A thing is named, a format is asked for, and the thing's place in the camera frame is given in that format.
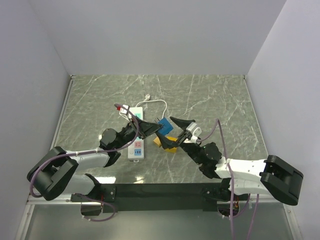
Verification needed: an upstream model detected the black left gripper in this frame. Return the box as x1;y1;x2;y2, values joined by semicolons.
114;115;163;150

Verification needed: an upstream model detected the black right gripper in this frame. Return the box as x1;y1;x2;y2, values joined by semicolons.
156;115;204;165

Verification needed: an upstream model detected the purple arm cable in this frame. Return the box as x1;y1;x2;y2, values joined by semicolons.
29;102;140;223
197;118;260;240

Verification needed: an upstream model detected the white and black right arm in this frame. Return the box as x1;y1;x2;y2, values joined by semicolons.
156;117;304;206

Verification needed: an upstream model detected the aluminium frame rail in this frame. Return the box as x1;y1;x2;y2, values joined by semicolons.
14;74;77;240

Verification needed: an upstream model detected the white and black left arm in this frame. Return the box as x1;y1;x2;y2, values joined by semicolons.
27;117;162;201

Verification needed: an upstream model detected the white power strip cable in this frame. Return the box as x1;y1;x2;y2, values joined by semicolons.
136;93;169;118

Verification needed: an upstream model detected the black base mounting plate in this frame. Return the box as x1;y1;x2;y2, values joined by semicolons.
70;182;248;217

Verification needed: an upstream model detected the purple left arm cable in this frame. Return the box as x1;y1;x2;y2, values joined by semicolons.
29;102;140;223

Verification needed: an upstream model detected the white power strip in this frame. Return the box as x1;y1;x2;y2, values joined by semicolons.
127;106;145;163

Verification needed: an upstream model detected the blue cube socket adapter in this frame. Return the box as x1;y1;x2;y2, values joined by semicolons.
154;117;174;136

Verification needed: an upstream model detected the small orange plug adapter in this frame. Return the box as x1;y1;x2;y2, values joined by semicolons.
153;137;162;148

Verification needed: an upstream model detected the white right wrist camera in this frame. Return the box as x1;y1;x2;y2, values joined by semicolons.
186;122;202;142

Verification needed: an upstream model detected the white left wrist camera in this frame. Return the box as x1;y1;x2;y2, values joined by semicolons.
116;104;131;121

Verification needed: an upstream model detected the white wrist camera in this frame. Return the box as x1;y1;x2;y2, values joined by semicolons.
186;122;202;142
116;104;131;121

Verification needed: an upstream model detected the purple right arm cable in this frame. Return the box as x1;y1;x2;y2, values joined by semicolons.
197;118;260;240

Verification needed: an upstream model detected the yellow cube socket adapter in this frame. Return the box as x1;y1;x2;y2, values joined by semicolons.
165;136;177;153

